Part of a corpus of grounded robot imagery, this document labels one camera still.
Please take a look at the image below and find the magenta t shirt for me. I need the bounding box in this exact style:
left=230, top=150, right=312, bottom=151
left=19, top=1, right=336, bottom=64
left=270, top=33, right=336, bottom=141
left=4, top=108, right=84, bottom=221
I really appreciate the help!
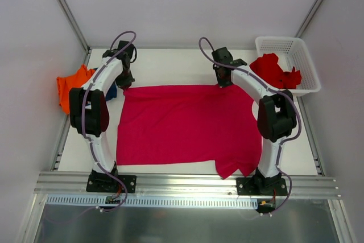
left=116, top=85, right=262, bottom=179

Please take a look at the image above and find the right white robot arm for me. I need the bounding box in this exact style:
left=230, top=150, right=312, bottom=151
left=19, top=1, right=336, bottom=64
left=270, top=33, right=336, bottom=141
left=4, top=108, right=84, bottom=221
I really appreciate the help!
left=212, top=47, right=301, bottom=195

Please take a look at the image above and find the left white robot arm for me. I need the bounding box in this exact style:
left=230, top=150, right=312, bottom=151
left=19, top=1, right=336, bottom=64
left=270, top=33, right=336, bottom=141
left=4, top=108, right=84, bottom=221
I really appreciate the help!
left=69, top=40, right=137, bottom=194

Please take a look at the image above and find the red t shirt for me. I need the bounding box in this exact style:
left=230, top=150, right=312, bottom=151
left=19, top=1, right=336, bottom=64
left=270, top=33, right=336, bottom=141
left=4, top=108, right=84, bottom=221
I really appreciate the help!
left=250, top=53, right=302, bottom=89

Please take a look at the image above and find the navy blue t shirt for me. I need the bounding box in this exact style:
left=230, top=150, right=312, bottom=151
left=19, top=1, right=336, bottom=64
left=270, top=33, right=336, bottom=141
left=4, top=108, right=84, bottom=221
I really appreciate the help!
left=90, top=69, right=117, bottom=101

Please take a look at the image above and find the white plastic basket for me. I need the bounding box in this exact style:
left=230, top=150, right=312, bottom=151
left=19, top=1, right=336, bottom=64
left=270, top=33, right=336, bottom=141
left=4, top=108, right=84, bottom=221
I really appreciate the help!
left=255, top=36, right=321, bottom=97

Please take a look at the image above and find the orange t shirt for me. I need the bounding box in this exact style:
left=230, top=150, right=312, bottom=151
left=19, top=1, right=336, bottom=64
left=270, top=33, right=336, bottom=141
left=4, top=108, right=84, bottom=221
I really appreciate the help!
left=56, top=65, right=96, bottom=115

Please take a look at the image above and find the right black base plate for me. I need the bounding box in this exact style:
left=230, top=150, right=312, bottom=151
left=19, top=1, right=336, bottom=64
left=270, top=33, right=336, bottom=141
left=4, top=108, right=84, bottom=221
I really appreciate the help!
left=236, top=177, right=288, bottom=196

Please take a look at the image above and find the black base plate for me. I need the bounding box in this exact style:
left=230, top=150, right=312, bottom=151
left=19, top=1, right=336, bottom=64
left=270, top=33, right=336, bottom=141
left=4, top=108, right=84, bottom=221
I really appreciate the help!
left=236, top=177, right=288, bottom=196
left=86, top=172, right=137, bottom=193

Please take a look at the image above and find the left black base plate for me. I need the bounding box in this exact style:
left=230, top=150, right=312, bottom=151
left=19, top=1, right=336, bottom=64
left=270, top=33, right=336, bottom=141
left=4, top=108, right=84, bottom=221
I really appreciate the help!
left=86, top=172, right=137, bottom=193

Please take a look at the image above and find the aluminium mounting rail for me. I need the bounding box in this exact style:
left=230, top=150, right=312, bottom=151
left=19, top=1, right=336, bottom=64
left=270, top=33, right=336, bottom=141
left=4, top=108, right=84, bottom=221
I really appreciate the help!
left=34, top=171, right=342, bottom=200

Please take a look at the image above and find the white slotted cable duct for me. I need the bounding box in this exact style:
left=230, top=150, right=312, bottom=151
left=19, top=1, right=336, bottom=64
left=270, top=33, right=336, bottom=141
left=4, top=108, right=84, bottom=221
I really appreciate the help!
left=46, top=195, right=258, bottom=209

